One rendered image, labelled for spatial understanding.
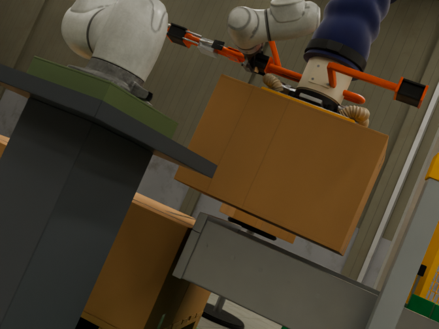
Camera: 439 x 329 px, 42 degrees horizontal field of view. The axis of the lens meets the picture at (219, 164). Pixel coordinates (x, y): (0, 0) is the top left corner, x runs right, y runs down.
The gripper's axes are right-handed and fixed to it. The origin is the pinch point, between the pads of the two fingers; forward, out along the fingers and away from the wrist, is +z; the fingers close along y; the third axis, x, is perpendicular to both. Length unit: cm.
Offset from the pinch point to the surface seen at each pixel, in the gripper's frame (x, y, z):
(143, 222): -9, 70, -18
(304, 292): 49, 68, -33
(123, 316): -2, 101, -18
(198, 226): 13, 63, -34
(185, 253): 12, 72, -33
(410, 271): 71, 51, -51
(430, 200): 69, 32, -52
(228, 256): 25, 68, -33
